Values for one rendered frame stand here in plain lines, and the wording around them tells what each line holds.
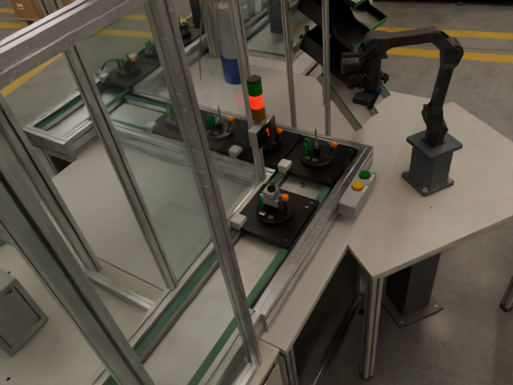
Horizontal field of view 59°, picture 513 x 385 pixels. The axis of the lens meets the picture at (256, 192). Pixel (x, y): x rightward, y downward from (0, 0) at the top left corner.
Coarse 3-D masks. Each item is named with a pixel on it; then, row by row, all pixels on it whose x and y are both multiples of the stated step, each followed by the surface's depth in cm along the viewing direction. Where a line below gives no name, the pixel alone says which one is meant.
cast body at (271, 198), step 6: (270, 186) 159; (276, 186) 160; (264, 192) 159; (270, 192) 158; (276, 192) 159; (264, 198) 161; (270, 198) 159; (276, 198) 160; (270, 204) 162; (276, 204) 160
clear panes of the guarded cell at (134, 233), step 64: (64, 64) 54; (128, 64) 62; (0, 128) 49; (64, 128) 56; (128, 128) 66; (0, 192) 52; (64, 192) 59; (128, 192) 69; (192, 192) 84; (0, 256) 54; (64, 256) 62; (128, 256) 73; (192, 256) 90; (0, 320) 56; (64, 320) 65; (128, 320) 78; (192, 320) 97; (0, 384) 59; (64, 384) 69; (128, 384) 84; (192, 384) 105
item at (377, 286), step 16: (464, 240) 169; (432, 256) 209; (400, 272) 220; (416, 272) 212; (432, 272) 218; (368, 288) 168; (384, 288) 249; (400, 288) 226; (416, 288) 222; (432, 288) 229; (512, 288) 220; (368, 304) 176; (384, 304) 242; (400, 304) 233; (416, 304) 233; (432, 304) 238; (512, 304) 228; (368, 320) 180; (400, 320) 234; (416, 320) 233; (368, 336) 187; (368, 352) 196; (368, 368) 207
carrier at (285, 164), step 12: (300, 144) 195; (312, 144) 190; (324, 144) 192; (288, 156) 190; (300, 156) 186; (312, 156) 185; (324, 156) 184; (336, 156) 186; (348, 156) 185; (288, 168) 183; (300, 168) 183; (312, 168) 182; (324, 168) 182; (336, 168) 181; (312, 180) 179; (324, 180) 176; (336, 180) 178
